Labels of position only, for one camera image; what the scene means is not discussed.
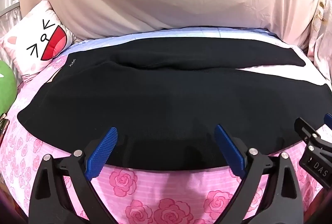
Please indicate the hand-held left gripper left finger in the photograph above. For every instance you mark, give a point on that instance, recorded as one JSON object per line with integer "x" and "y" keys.
{"x": 102, "y": 151}

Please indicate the black pants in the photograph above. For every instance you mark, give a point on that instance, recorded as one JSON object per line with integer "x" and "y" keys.
{"x": 155, "y": 99}

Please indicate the silver curtain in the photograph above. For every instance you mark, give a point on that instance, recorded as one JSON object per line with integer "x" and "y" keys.
{"x": 10, "y": 1}

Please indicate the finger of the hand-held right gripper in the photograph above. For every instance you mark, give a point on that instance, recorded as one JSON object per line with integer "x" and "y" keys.
{"x": 307, "y": 129}
{"x": 328, "y": 119}

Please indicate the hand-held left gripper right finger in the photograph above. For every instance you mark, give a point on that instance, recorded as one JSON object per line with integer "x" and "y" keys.
{"x": 229, "y": 151}

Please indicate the cat face pillow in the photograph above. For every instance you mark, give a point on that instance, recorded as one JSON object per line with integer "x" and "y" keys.
{"x": 26, "y": 40}

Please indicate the dark phone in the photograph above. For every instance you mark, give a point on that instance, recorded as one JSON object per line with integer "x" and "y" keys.
{"x": 3, "y": 127}

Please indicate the pink rose bedsheet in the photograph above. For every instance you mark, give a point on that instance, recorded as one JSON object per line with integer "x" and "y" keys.
{"x": 145, "y": 200}

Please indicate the pale floral cloth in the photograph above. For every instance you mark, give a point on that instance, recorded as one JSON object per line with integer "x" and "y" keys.
{"x": 321, "y": 32}

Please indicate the green plush toy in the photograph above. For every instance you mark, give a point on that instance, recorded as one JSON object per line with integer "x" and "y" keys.
{"x": 6, "y": 86}

